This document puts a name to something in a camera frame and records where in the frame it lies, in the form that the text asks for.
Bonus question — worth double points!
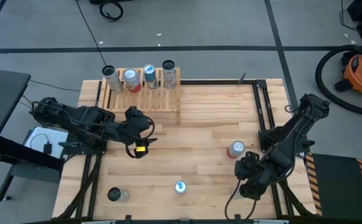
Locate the black mat hazard stripes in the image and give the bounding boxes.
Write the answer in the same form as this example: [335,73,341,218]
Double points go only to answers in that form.
[305,152,362,222]

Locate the black coiled cable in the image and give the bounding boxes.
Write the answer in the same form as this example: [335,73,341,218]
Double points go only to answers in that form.
[98,0,124,22]

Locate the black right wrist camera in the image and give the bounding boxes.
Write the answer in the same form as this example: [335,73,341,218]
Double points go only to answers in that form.
[234,151,260,181]

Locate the wooden slatted shelf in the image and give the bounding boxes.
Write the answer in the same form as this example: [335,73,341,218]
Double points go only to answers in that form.
[98,67,182,125]

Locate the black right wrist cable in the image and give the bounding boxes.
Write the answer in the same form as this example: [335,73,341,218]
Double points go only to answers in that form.
[224,179,258,220]

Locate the white Celsius tropical can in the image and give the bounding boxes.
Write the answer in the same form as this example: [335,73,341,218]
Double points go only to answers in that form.
[107,186,131,203]
[101,64,124,95]

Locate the black desk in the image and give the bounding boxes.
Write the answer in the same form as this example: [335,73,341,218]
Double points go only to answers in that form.
[0,68,65,203]

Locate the black cable yellow tag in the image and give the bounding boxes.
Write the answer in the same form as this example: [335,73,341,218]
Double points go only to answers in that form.
[124,115,155,159]

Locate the blue silver Red Bull can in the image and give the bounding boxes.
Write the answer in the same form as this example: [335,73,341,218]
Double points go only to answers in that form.
[174,180,188,195]
[142,63,159,90]

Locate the thin black floor cable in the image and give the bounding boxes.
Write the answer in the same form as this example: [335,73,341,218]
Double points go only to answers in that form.
[28,80,81,93]

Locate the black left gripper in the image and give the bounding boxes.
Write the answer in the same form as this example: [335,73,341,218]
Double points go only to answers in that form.
[130,136,159,159]

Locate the white panel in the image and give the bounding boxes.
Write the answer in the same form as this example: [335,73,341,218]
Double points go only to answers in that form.
[23,126,69,159]

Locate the long black floor cable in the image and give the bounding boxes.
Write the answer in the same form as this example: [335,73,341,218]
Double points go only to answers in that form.
[75,0,109,68]

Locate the white Celsius Peach Vibe can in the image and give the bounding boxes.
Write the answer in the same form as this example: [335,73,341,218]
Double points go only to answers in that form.
[161,59,178,90]

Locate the pink white Spindrift can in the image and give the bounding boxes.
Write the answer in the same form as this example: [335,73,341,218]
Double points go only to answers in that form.
[226,139,246,160]
[123,68,142,93]

